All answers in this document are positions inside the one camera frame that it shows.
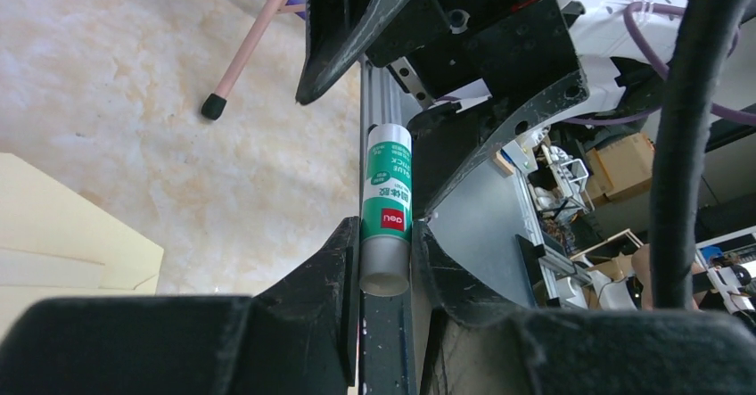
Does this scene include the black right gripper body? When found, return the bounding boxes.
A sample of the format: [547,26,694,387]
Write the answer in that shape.
[366,0,582,101]

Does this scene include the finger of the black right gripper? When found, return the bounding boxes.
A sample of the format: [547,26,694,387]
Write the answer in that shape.
[407,70,588,218]
[295,0,409,105]

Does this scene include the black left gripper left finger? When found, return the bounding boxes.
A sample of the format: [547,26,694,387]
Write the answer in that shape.
[251,217,359,394]

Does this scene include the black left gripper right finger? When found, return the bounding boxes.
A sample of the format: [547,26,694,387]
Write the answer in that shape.
[411,221,531,394]

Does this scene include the cream yellow envelope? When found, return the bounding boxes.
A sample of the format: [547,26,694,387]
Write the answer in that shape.
[1,153,164,334]

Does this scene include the pink music stand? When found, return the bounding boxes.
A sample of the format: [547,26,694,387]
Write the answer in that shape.
[200,0,306,121]

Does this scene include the cardboard boxes in background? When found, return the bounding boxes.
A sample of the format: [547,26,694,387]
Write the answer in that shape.
[586,133,655,208]

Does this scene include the aluminium frame rail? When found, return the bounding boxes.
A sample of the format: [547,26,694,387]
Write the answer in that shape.
[359,56,420,190]

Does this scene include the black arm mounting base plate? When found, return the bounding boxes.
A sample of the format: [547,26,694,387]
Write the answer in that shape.
[357,292,417,395]

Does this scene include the black corrugated cable sleeve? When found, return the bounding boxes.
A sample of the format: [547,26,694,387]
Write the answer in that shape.
[649,0,756,311]

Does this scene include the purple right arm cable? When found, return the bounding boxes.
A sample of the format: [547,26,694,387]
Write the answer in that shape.
[561,1,756,128]

